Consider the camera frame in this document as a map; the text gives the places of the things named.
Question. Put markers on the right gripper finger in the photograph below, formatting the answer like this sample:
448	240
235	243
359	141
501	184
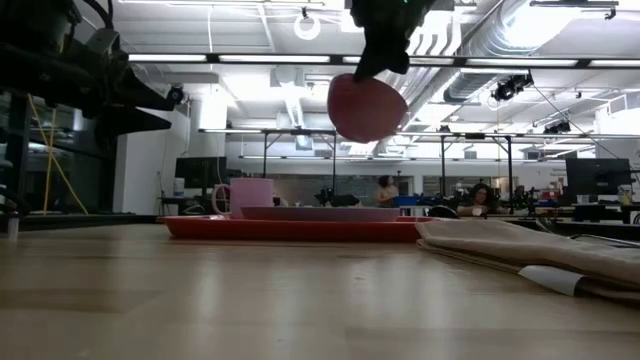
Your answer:
372	62
397	61

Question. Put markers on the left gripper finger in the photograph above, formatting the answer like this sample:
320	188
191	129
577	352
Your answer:
130	121
145	95

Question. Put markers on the magenta plastic bowl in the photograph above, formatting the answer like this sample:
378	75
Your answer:
365	115

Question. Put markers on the pink plastic mug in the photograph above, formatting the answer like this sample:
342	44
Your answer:
250	197

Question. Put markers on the lilac plastic plate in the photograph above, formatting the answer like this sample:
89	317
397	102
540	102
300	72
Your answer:
320	214

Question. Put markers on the beige cloth napkin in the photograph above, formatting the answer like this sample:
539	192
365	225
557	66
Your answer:
500	245

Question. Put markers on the background black robot arm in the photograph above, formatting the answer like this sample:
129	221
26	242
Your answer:
340	200

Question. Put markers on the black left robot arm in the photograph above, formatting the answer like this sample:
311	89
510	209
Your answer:
30	60

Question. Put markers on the red plastic tray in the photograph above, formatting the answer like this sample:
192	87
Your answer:
300	232

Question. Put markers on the black computer monitor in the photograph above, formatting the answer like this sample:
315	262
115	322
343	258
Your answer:
597	177
200	172

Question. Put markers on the long ceiling light bar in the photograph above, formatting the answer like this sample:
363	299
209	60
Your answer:
275	58

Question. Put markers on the person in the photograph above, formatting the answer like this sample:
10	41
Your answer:
481	197
386	192

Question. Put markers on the blue storage bin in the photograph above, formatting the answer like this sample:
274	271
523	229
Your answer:
406	201

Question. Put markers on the black hanging rig camera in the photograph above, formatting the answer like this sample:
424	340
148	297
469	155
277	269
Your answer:
176	95
557	128
510	88

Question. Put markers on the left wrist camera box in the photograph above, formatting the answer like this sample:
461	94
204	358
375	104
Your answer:
102	42

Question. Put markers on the black background rig frame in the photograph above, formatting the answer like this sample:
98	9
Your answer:
475	136

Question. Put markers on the silver ventilation duct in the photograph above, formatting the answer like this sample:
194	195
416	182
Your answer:
500	25

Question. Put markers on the white cylindrical post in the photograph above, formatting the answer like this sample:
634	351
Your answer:
13	227

